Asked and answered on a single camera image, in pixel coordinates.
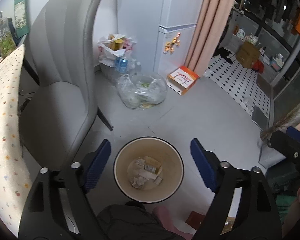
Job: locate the clear garbage bag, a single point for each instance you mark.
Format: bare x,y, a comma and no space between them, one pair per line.
141,90

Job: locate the green tall box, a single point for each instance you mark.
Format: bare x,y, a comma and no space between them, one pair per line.
20,18

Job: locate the grey upholstered chair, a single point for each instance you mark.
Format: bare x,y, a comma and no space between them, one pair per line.
57,119

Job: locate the pink curtain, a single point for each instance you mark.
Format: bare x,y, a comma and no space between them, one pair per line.
211,23

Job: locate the large tea bottle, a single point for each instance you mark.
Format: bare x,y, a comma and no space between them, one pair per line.
7,44

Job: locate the orange white cardboard box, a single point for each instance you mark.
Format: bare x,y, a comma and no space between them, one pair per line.
181,80

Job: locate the small brown cardboard box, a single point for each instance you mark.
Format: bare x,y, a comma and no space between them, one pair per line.
152,168

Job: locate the printed paper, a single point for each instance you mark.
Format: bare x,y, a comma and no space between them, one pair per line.
138,182

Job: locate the beige round trash bin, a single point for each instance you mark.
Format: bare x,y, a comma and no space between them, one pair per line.
129,162

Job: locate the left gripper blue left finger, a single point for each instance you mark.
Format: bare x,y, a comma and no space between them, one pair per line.
94,164

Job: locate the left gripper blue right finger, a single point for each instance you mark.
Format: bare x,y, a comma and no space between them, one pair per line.
206,163

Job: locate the brown cardboard carton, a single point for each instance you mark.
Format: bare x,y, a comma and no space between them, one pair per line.
247,55

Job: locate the white refrigerator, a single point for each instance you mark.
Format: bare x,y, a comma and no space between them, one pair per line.
162,29

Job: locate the white bag of recyclables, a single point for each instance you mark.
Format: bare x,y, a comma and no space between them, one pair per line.
115,55

